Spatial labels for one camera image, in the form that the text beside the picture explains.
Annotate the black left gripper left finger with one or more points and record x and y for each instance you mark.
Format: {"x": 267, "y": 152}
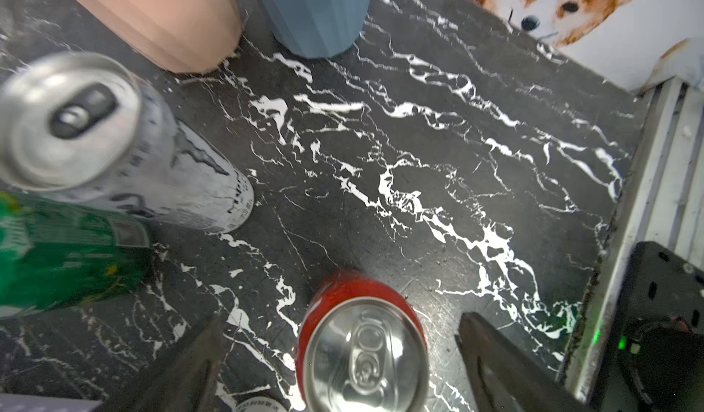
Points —
{"x": 183, "y": 379}

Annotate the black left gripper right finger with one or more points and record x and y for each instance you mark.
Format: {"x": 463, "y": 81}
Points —
{"x": 501, "y": 377}

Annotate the red cola can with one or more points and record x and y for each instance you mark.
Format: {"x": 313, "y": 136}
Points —
{"x": 361, "y": 347}

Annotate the green soda can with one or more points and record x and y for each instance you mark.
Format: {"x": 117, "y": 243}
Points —
{"x": 56, "y": 255}

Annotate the tall white energy can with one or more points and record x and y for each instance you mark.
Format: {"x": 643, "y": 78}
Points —
{"x": 80, "y": 128}
{"x": 260, "y": 404}

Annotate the lilac perforated plastic basket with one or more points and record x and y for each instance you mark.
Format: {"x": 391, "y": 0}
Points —
{"x": 22, "y": 403}

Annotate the peach plastic flower pot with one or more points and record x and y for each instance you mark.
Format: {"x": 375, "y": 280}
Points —
{"x": 181, "y": 36}

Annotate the blue-grey plastic flower pot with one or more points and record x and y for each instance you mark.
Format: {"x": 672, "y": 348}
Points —
{"x": 316, "y": 28}

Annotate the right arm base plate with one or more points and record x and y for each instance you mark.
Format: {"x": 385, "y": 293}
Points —
{"x": 654, "y": 355}

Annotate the aluminium frame rail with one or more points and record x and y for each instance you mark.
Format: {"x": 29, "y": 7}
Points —
{"x": 662, "y": 202}

